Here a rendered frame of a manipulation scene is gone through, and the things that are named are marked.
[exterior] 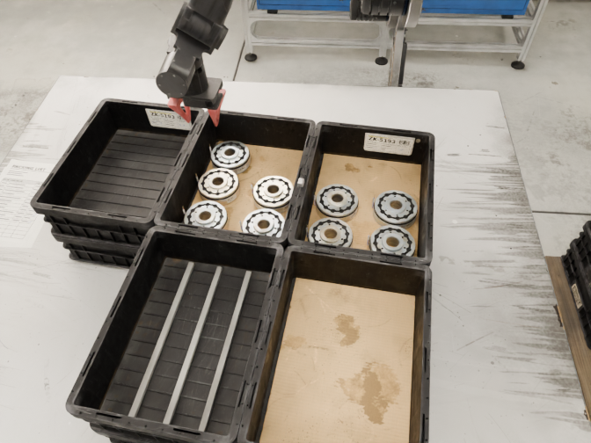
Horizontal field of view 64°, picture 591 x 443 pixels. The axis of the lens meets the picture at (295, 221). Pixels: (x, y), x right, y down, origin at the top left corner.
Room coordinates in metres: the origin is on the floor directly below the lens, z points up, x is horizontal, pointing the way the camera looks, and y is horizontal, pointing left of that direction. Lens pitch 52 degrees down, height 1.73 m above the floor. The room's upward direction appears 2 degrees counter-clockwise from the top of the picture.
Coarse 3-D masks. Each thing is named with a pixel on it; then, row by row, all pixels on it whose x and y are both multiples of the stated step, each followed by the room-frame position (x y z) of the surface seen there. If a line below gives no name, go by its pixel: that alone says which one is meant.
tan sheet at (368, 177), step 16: (336, 160) 0.91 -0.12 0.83; (352, 160) 0.91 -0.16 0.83; (368, 160) 0.90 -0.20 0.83; (320, 176) 0.85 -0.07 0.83; (336, 176) 0.85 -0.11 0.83; (352, 176) 0.85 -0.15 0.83; (368, 176) 0.85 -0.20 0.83; (384, 176) 0.84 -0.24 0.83; (400, 176) 0.84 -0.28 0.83; (416, 176) 0.84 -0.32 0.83; (368, 192) 0.79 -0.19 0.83; (416, 192) 0.78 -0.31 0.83; (368, 208) 0.74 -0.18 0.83; (352, 224) 0.69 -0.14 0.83; (368, 224) 0.69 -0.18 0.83; (416, 224) 0.68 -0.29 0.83; (304, 240) 0.65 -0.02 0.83; (368, 240) 0.64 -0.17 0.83; (416, 240) 0.64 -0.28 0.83; (416, 256) 0.59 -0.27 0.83
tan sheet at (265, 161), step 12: (252, 156) 0.94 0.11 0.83; (264, 156) 0.93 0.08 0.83; (276, 156) 0.93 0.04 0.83; (288, 156) 0.93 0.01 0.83; (300, 156) 0.93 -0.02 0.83; (252, 168) 0.89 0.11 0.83; (264, 168) 0.89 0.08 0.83; (276, 168) 0.89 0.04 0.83; (288, 168) 0.89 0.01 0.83; (240, 180) 0.85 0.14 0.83; (252, 180) 0.85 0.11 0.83; (240, 192) 0.81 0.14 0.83; (192, 204) 0.78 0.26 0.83; (228, 204) 0.77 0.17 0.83; (240, 204) 0.77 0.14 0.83; (252, 204) 0.77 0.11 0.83; (228, 216) 0.73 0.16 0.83; (240, 216) 0.73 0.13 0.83; (228, 228) 0.69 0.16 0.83; (240, 228) 0.69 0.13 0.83
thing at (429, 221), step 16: (320, 128) 0.92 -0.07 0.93; (352, 128) 0.92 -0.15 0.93; (368, 128) 0.92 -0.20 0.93; (384, 128) 0.91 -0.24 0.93; (432, 144) 0.85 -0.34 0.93; (432, 160) 0.80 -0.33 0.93; (304, 176) 0.76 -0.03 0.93; (432, 176) 0.74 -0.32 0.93; (304, 192) 0.71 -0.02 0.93; (432, 192) 0.69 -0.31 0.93; (432, 208) 0.65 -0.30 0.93; (432, 224) 0.60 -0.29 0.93; (288, 240) 0.58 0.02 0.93; (432, 240) 0.56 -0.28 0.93; (368, 256) 0.53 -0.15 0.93; (384, 256) 0.53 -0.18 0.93; (400, 256) 0.53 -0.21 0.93; (432, 256) 0.52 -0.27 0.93
